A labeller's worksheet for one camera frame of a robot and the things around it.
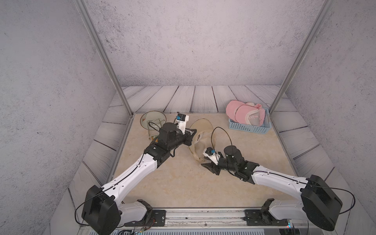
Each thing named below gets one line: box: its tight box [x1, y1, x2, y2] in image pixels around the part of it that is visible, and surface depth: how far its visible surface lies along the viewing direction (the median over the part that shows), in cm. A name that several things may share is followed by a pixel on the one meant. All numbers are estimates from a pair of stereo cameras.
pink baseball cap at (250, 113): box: [235, 102, 266, 127], surface depth 113 cm
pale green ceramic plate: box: [140, 110, 167, 131], surface depth 101 cm
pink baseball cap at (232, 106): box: [226, 100, 254, 123], surface depth 112 cm
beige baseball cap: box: [189, 118, 216, 162], surface depth 80 cm
